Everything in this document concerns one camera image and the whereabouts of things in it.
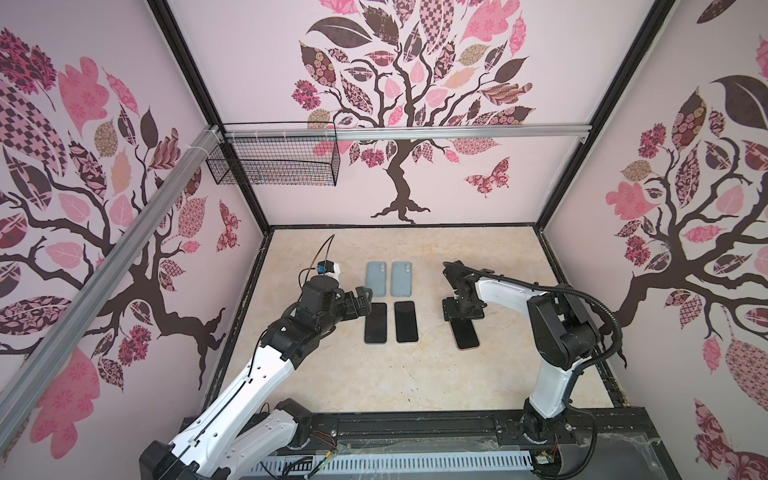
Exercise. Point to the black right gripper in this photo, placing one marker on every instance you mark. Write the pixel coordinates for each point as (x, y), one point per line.
(449, 311)

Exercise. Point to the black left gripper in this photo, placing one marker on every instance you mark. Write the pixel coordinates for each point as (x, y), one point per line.
(352, 312)

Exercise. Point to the black phone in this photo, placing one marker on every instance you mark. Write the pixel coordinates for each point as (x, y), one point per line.
(375, 329)
(406, 322)

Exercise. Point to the light green phone case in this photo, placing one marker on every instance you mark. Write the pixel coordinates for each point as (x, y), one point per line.
(376, 278)

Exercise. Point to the pale blue phone case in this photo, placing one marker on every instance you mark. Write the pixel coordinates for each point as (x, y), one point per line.
(401, 279)

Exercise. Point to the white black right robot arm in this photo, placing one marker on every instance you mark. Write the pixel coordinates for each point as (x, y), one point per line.
(572, 331)

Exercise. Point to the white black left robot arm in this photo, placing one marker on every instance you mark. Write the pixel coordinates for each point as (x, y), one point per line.
(219, 443)

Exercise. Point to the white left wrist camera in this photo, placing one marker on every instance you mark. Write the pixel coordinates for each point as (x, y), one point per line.
(328, 268)

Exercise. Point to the black wire basket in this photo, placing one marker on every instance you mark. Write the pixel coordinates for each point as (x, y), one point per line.
(284, 153)

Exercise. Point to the white slotted cable duct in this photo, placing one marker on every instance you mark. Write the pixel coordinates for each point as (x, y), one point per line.
(358, 465)

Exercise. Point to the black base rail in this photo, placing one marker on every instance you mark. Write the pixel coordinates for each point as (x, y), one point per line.
(612, 443)

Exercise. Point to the aluminium rail back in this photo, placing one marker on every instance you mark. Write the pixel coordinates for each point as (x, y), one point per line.
(420, 132)

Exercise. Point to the aluminium rail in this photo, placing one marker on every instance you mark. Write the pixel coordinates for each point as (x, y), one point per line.
(420, 132)
(24, 390)

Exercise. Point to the black corner frame post left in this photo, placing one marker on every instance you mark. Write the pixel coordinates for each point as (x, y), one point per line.
(173, 36)

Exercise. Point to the black corner frame post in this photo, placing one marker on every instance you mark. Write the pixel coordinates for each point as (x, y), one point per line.
(173, 36)
(638, 50)

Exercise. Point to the black corner frame post right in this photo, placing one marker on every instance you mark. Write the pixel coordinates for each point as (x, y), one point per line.
(638, 50)

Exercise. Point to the aluminium rail left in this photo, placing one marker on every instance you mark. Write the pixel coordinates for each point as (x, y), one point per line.
(24, 390)

